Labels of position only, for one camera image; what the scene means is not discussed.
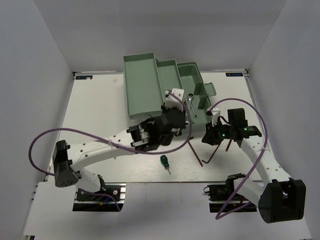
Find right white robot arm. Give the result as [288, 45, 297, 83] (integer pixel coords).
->
[201, 107, 306, 224]

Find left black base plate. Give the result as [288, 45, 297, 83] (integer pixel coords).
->
[72, 183, 126, 212]

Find large silver ratchet wrench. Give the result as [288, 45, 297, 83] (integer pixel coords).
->
[187, 93, 198, 118]

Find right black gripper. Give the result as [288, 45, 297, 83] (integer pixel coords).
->
[201, 119, 235, 146]

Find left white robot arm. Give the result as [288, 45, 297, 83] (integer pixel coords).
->
[52, 107, 186, 200]

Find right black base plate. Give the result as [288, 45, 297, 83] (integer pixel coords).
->
[203, 184, 249, 213]

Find dark hex key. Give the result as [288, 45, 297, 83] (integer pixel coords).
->
[188, 136, 203, 167]
[201, 145, 220, 164]
[225, 139, 232, 152]

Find middle dark hex key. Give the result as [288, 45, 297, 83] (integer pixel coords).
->
[201, 145, 220, 164]

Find green toolbox with clear lid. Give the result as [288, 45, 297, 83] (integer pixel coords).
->
[123, 52, 217, 135]

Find green stubby screwdriver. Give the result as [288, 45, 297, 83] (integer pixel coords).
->
[160, 155, 171, 174]

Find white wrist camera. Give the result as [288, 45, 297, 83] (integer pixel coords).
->
[206, 107, 221, 127]
[164, 88, 185, 112]

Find left dark hex key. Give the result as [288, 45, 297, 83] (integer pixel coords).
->
[188, 136, 203, 167]

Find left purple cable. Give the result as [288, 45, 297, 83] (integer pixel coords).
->
[28, 91, 194, 212]

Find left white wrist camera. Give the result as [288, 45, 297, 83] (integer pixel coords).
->
[164, 88, 185, 112]

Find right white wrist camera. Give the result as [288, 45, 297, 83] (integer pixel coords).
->
[206, 107, 221, 127]

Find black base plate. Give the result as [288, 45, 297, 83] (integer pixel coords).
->
[72, 183, 126, 212]
[203, 184, 249, 213]

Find right dark hex key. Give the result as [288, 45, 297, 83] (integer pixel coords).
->
[225, 139, 232, 152]

